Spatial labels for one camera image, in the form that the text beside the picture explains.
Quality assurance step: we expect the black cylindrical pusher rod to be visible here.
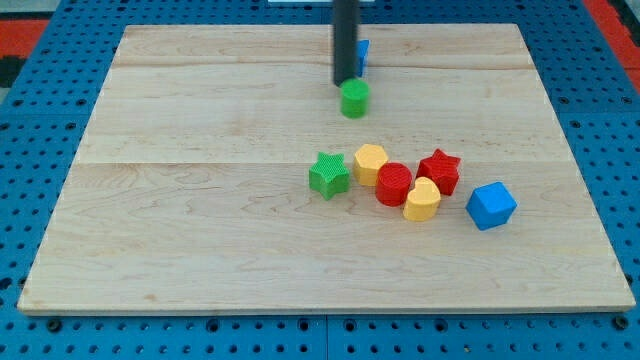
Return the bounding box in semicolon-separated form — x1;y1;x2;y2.
332;0;360;86

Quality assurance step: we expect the blue triangle block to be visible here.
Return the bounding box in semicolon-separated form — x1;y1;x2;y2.
356;39;370;78

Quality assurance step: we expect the green cylinder block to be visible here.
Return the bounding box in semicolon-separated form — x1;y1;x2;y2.
340;78;370;119

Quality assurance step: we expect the yellow hexagon block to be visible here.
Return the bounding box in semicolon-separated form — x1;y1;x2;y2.
353;144;389;186

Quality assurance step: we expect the green star block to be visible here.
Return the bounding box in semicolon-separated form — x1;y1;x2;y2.
308;152;350;200

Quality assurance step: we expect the red cylinder block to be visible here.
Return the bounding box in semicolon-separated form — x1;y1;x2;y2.
375;162;412;207

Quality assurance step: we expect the red star block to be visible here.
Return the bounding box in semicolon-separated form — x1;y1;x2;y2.
416;149;461;196

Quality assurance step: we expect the yellow heart block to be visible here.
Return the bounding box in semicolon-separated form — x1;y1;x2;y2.
403;177;441;222

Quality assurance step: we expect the light wooden board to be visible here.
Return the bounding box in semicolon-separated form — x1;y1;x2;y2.
18;24;635;316

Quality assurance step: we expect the blue cube block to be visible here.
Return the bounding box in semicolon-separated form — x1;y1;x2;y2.
466;182;517;231

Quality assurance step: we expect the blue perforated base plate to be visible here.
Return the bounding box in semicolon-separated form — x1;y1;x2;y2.
1;1;639;359

